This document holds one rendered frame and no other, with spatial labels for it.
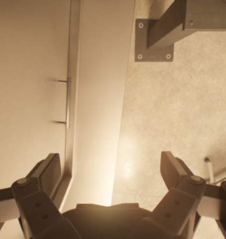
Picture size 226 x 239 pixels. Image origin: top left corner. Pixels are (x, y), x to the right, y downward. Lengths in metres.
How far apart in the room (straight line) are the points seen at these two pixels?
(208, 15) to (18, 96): 0.49
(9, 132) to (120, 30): 0.46
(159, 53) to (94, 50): 0.89
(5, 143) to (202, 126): 1.54
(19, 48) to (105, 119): 0.40
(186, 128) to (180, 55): 0.61
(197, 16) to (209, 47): 1.06
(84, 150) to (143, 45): 0.99
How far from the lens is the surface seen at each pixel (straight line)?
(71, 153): 0.66
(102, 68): 0.61
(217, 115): 1.70
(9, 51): 0.29
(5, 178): 0.32
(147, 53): 1.42
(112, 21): 0.63
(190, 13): 0.55
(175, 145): 1.63
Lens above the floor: 1.40
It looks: 75 degrees down
